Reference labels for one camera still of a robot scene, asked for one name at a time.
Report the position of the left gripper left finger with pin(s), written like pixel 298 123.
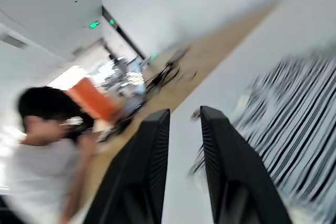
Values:
pixel 141 171

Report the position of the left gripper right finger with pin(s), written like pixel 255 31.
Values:
pixel 233 176

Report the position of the black white striped T-shirt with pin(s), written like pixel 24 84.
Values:
pixel 291 129

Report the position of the person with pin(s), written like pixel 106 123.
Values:
pixel 44 153

